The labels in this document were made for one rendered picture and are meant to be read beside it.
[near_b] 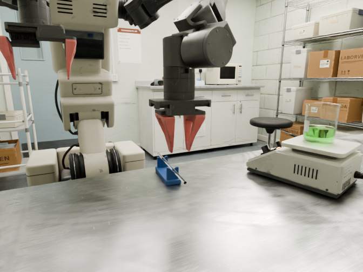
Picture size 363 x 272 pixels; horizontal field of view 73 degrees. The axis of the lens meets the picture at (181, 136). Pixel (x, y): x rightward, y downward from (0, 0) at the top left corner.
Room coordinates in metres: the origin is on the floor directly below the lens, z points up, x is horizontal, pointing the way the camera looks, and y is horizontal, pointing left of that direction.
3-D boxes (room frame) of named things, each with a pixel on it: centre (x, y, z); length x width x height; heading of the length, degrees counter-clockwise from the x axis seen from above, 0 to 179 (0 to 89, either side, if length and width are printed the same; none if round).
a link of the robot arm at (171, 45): (0.45, 0.00, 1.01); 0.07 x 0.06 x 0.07; 39
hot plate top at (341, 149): (0.50, -0.29, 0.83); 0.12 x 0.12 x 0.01; 41
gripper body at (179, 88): (0.45, 0.00, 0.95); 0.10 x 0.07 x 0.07; 109
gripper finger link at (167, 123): (0.45, 0.01, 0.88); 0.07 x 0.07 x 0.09; 19
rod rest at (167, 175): (0.53, 0.03, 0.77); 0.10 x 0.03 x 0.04; 20
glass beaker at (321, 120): (0.50, -0.29, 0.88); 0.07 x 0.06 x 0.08; 136
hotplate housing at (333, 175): (0.52, -0.28, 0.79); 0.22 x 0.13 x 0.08; 41
